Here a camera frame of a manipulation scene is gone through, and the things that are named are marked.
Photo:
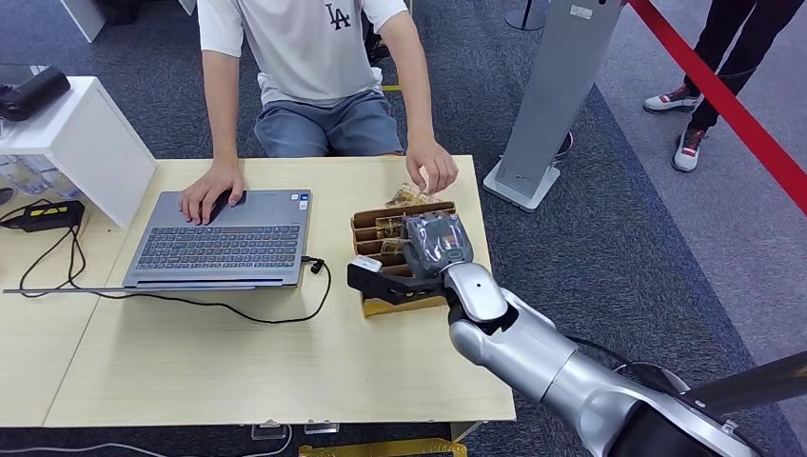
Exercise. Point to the black power adapter yellow label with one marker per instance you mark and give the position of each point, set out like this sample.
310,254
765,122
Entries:
50,216

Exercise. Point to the red barrier belt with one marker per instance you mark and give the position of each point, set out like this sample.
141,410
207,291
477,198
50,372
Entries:
725,104

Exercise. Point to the person's right hand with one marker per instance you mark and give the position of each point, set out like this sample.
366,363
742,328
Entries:
211,189

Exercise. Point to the round stanchion base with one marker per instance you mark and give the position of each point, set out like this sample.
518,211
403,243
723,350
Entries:
526,19

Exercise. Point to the standing person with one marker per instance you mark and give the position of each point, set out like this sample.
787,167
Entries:
731,44

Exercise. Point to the grey laptop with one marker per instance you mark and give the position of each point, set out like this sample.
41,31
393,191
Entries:
220,249

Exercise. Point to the gold hotel key card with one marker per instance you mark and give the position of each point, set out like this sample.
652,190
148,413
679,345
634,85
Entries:
389,246
386,224

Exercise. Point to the clear desk bracket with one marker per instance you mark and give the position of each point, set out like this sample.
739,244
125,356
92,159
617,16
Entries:
321,428
268,431

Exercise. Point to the white and red sneaker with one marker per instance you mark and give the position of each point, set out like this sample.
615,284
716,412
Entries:
687,151
671,101

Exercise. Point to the wooden slotted card holder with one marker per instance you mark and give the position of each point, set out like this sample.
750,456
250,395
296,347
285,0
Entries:
403,307

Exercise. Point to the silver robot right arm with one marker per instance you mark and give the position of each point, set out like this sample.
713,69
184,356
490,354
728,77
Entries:
536,353

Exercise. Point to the person's left forearm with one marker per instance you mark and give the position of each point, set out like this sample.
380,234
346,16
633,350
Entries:
413,94

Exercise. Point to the clear plastic bottle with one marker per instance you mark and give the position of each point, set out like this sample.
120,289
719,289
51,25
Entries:
63,184
22,175

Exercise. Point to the person's left hand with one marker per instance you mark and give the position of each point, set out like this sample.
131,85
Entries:
432,164

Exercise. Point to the black and chrome pole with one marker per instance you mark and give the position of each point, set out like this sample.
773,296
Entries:
750,381

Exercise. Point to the grey kiosk stand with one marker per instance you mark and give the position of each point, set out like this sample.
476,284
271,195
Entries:
555,94

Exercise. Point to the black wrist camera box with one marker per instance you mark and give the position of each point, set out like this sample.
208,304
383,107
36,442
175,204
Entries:
384,284

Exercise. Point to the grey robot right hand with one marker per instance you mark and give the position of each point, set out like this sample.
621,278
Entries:
438,243

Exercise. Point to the seated person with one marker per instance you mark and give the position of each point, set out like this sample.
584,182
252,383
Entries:
309,57

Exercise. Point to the white cabinet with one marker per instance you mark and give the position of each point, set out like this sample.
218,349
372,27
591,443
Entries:
94,145

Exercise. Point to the loose pile of gold cards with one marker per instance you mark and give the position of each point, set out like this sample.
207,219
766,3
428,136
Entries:
406,197

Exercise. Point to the yellow bracket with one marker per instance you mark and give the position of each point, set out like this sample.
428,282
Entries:
378,450

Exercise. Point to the person's right forearm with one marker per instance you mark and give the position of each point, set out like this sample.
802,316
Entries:
222,120

